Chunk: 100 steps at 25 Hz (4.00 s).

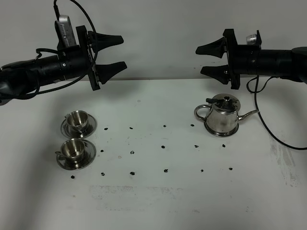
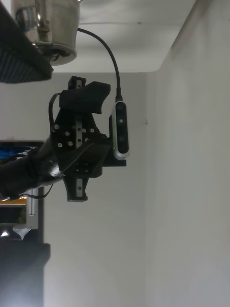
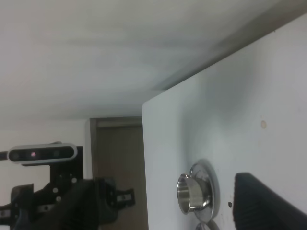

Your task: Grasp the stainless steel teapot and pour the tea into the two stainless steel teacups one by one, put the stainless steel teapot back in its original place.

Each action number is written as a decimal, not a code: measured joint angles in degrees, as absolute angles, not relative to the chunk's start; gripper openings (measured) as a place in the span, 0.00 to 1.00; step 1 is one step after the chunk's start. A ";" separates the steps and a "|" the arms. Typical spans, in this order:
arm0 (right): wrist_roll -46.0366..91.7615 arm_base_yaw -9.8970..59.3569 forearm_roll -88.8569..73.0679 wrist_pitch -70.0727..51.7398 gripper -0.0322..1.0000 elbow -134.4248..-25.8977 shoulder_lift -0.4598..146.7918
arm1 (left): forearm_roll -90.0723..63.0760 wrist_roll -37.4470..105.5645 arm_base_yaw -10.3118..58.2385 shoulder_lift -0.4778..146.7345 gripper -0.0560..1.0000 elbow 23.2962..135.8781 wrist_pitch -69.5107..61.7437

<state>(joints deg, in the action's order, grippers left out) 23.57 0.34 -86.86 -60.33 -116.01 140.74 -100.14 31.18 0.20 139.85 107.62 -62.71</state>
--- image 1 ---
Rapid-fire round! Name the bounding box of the far stainless steel teacup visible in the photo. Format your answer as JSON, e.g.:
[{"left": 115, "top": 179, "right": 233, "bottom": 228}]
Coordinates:
[{"left": 65, "top": 110, "right": 89, "bottom": 132}]

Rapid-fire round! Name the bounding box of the steel teapot saucer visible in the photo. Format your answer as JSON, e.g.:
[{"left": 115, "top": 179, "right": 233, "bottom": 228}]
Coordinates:
[{"left": 204, "top": 122, "right": 239, "bottom": 137}]

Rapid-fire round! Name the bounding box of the stainless steel teacup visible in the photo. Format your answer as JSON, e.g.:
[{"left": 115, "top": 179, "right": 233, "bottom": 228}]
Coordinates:
[
  {"left": 55, "top": 138, "right": 85, "bottom": 163},
  {"left": 65, "top": 110, "right": 89, "bottom": 132}
]

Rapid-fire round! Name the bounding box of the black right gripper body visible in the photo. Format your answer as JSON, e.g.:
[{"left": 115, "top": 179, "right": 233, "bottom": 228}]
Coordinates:
[{"left": 223, "top": 29, "right": 262, "bottom": 90}]

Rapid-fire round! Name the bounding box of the near stainless steel saucer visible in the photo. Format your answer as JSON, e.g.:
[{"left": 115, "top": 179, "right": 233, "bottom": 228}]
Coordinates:
[{"left": 56, "top": 139, "right": 96, "bottom": 171}]

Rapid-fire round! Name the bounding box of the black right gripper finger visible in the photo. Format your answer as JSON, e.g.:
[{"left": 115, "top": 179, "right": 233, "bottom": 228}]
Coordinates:
[
  {"left": 201, "top": 65, "right": 228, "bottom": 84},
  {"left": 195, "top": 37, "right": 226, "bottom": 58}
]

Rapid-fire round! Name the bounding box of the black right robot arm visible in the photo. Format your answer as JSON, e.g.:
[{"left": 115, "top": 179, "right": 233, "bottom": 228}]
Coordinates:
[{"left": 196, "top": 29, "right": 307, "bottom": 90}]

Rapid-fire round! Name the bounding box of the stainless steel teapot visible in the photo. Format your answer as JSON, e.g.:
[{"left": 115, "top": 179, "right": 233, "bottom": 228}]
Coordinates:
[{"left": 194, "top": 93, "right": 259, "bottom": 132}]

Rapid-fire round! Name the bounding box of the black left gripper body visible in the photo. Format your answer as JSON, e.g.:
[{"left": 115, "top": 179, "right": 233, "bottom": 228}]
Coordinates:
[{"left": 57, "top": 25, "right": 100, "bottom": 91}]

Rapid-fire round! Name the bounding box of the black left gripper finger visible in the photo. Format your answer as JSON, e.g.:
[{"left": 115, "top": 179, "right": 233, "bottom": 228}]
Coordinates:
[
  {"left": 95, "top": 61, "right": 127, "bottom": 84},
  {"left": 95, "top": 34, "right": 123, "bottom": 51}
]

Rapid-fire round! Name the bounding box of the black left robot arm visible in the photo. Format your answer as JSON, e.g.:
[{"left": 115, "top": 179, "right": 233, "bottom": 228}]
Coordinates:
[{"left": 0, "top": 25, "right": 127, "bottom": 105}]

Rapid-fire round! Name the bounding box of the far stainless steel saucer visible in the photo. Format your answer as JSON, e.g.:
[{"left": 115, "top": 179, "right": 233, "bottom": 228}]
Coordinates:
[{"left": 60, "top": 114, "right": 97, "bottom": 138}]

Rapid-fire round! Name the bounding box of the near stainless steel teacup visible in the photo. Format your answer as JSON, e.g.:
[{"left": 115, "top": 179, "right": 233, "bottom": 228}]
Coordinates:
[{"left": 55, "top": 138, "right": 85, "bottom": 163}]

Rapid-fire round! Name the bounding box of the black left camera cable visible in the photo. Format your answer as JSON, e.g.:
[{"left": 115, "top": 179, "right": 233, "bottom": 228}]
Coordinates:
[{"left": 14, "top": 0, "right": 98, "bottom": 99}]

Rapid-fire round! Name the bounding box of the stainless steel saucer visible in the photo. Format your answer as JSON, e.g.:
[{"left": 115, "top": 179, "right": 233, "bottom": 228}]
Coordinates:
[
  {"left": 56, "top": 139, "right": 96, "bottom": 171},
  {"left": 60, "top": 114, "right": 97, "bottom": 138}
]

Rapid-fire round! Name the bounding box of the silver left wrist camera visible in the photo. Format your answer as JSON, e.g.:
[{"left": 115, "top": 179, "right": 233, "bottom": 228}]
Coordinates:
[{"left": 55, "top": 15, "right": 76, "bottom": 49}]

